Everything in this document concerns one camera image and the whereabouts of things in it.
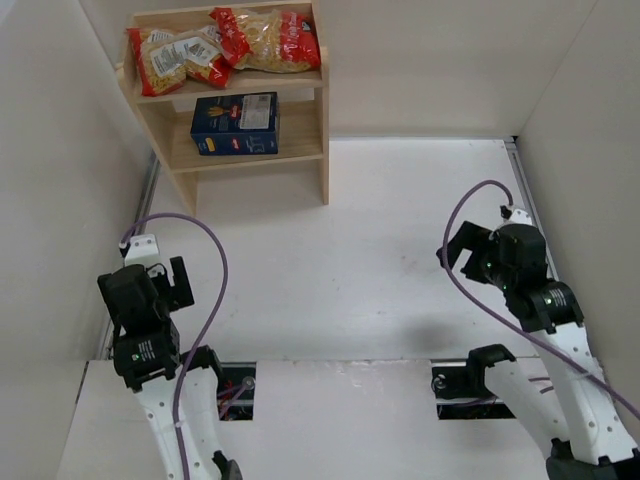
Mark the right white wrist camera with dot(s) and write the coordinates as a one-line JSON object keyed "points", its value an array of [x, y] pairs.
{"points": [[514, 215]]}

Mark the right aluminium rail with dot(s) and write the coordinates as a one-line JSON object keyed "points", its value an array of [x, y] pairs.
{"points": [[512, 151]]}

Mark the red pasta bag label side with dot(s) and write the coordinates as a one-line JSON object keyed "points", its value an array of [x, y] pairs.
{"points": [[166, 59]]}

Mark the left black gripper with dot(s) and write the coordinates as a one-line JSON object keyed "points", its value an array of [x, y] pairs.
{"points": [[179, 282]]}

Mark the left aluminium rail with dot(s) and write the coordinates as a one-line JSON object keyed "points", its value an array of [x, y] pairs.
{"points": [[143, 206]]}

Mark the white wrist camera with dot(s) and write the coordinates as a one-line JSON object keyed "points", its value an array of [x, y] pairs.
{"points": [[140, 250], [514, 215]]}

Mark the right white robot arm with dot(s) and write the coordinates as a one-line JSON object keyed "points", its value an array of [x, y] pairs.
{"points": [[579, 433]]}

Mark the wooden two-tier shelf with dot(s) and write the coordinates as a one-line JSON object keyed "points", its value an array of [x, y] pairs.
{"points": [[304, 114]]}

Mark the aluminium rail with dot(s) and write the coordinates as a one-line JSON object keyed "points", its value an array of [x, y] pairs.
{"points": [[512, 151], [143, 206]]}

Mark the red pasta bag front side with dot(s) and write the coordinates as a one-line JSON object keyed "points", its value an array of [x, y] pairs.
{"points": [[278, 41]]}

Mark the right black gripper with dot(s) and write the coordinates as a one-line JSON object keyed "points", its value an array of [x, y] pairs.
{"points": [[470, 245]]}

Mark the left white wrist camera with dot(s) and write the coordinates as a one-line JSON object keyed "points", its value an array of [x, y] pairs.
{"points": [[140, 250]]}

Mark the blue Barilla pasta box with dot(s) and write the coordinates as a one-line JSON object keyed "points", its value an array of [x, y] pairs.
{"points": [[233, 125]]}

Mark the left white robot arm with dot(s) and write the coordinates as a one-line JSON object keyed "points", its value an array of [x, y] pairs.
{"points": [[176, 390]]}

